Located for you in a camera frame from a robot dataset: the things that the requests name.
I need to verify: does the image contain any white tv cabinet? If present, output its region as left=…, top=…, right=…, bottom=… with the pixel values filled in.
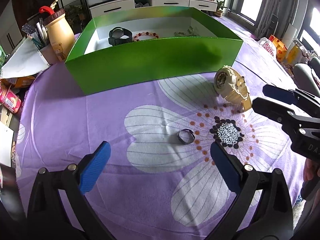
left=89, top=0, right=218, bottom=19

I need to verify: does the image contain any black remote control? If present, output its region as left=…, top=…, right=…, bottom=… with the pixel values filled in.
left=22, top=23, right=37, bottom=34

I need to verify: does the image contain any grey chair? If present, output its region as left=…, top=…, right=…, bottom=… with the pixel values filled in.
left=292, top=64, right=320, bottom=90

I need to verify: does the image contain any cream wrist watch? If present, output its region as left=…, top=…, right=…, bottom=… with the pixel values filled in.
left=214, top=65, right=252, bottom=112

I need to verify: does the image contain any yellow bear bottle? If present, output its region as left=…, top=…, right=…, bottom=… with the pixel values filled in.
left=39, top=0, right=75, bottom=63

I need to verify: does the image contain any person's right hand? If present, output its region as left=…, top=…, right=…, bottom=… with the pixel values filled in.
left=303, top=159, right=320, bottom=182

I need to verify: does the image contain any white paper sheet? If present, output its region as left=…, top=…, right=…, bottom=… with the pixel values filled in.
left=0, top=36, right=50, bottom=79

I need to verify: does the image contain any green cardboard box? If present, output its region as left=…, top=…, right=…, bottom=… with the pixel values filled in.
left=65, top=6, right=244, bottom=96

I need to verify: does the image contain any white plastic bag red print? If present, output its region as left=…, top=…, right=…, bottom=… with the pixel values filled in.
left=259, top=37, right=278, bottom=58

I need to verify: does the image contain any red bead bracelet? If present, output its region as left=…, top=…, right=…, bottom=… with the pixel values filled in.
left=132, top=31, right=160, bottom=42

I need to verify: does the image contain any orange yellow bag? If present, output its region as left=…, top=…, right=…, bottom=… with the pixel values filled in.
left=269, top=34, right=288, bottom=62

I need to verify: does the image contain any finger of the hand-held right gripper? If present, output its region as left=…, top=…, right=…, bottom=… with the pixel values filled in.
left=262, top=84, right=320, bottom=120
left=252, top=97, right=297, bottom=125

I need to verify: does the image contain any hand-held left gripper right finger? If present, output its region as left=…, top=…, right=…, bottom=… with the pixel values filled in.
left=205, top=141, right=294, bottom=240

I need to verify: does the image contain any black ring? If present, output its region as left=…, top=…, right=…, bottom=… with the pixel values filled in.
left=177, top=129, right=195, bottom=145

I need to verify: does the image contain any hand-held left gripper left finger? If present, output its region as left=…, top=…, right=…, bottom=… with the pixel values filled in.
left=26, top=141, right=118, bottom=240

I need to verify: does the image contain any small potted plant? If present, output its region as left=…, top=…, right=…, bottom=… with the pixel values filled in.
left=215, top=0, right=229, bottom=18

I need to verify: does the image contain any orange snack bag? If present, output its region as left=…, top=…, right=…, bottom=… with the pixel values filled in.
left=0, top=74, right=37, bottom=88

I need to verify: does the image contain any pink yogurt cup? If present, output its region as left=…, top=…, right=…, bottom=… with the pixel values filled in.
left=0, top=86, right=22, bottom=114

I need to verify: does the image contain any black wrist watch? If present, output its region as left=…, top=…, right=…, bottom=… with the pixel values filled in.
left=108, top=27, right=133, bottom=47

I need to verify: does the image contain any purple floral tablecloth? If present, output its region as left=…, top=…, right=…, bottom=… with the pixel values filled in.
left=16, top=15, right=307, bottom=235

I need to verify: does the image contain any pen holder with pens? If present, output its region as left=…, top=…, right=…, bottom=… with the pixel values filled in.
left=25, top=17, right=60, bottom=65

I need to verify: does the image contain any green stone bracelet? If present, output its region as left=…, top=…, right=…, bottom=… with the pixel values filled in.
left=174, top=26, right=200, bottom=37

